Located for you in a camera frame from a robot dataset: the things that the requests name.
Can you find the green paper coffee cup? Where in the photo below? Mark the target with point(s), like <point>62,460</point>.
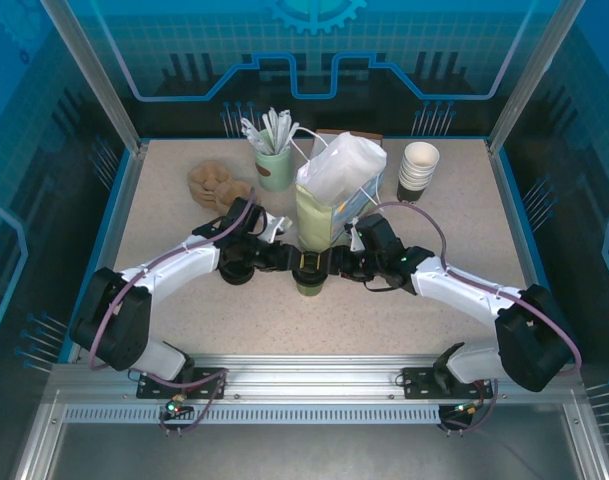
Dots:
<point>309,290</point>

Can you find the floral paper gift bag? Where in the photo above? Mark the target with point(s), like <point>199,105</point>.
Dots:
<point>334,175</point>

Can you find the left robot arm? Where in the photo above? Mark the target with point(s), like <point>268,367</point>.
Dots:
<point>134,305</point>

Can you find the black printed paper cup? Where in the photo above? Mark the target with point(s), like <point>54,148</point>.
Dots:
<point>411,192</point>

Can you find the brown pulp cup carrier stack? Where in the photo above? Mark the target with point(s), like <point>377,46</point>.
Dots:
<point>209,182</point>

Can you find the white paper cup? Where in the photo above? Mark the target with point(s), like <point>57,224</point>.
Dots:
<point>421,154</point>
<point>418,171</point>
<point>416,176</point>
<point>414,182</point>

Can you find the mint green holder cup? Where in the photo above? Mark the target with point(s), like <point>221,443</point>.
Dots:
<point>274,167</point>

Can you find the white wrapped straw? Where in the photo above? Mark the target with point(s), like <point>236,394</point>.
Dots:
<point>284,127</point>
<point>254,132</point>
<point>273,125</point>
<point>291,132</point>

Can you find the cardboard napkin box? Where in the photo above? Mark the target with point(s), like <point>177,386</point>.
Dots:
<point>354,134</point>

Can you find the small LED circuit board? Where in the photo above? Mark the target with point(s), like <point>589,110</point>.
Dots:
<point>176,406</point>
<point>464,410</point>

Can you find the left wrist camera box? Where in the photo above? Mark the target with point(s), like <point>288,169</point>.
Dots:
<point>276,227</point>

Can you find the aluminium mounting rail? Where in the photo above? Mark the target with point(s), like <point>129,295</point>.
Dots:
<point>309,375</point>

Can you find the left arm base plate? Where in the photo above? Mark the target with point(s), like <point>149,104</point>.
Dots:
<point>206,375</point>

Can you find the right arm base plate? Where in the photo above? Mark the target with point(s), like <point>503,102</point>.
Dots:
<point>419,382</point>

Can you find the aluminium frame post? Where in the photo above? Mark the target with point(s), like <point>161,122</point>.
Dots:
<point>94,75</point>
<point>524,75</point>

